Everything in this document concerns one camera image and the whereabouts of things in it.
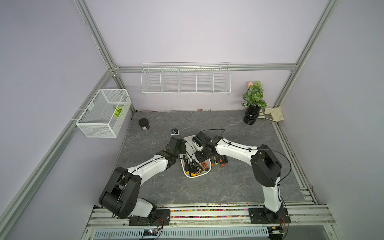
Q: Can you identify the white storage box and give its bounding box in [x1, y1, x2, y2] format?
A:
[179, 135, 213, 179]

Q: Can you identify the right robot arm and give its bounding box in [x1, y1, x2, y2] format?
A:
[192, 132, 283, 219]

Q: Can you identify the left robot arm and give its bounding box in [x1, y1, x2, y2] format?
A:
[99, 136, 186, 220]

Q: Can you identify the black jar with label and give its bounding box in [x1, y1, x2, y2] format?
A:
[139, 118, 150, 131]

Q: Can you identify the potted green plant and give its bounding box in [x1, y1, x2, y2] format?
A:
[242, 81, 267, 125]

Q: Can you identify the green object in basket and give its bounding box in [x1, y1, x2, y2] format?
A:
[114, 106, 124, 118]

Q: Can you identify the beige cloth bag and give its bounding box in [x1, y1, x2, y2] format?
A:
[261, 107, 284, 122]

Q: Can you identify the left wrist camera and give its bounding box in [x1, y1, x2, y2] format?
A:
[171, 129, 179, 136]

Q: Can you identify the white wire wall shelf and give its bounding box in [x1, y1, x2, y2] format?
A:
[141, 62, 232, 95]

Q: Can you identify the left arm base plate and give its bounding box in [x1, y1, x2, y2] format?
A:
[129, 209, 171, 227]

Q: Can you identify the white mesh wall basket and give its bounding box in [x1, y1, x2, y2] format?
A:
[76, 89, 132, 138]

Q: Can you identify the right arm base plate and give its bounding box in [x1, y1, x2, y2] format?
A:
[249, 206, 292, 224]

